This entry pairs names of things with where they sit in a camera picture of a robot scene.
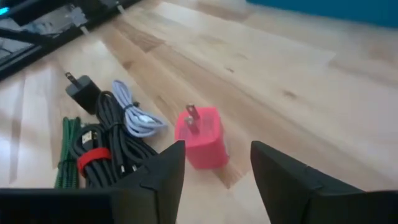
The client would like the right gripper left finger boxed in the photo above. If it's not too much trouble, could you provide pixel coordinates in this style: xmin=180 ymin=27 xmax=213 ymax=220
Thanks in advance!
xmin=110 ymin=139 xmax=187 ymax=224

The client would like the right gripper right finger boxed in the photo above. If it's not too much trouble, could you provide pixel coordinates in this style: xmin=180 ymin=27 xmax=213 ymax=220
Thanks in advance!
xmin=250 ymin=140 xmax=398 ymax=224

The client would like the pink charger plug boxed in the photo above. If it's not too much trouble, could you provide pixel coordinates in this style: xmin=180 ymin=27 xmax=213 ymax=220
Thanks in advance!
xmin=174 ymin=104 xmax=230 ymax=170

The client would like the green braided cable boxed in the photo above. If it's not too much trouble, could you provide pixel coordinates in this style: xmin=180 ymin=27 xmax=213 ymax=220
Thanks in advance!
xmin=54 ymin=116 xmax=82 ymax=190

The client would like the black charger plug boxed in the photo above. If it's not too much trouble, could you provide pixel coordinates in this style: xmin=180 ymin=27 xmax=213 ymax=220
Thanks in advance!
xmin=64 ymin=72 xmax=102 ymax=115

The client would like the large teal bin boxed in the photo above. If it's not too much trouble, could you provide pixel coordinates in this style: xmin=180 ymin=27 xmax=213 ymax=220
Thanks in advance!
xmin=247 ymin=0 xmax=398 ymax=29

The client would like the black cable with red strap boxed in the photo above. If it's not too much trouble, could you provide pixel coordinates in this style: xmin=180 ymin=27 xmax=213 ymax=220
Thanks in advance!
xmin=70 ymin=90 xmax=159 ymax=189

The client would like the pale lilac cable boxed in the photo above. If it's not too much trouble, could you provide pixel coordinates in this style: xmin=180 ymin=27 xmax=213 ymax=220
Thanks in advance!
xmin=111 ymin=80 xmax=169 ymax=139

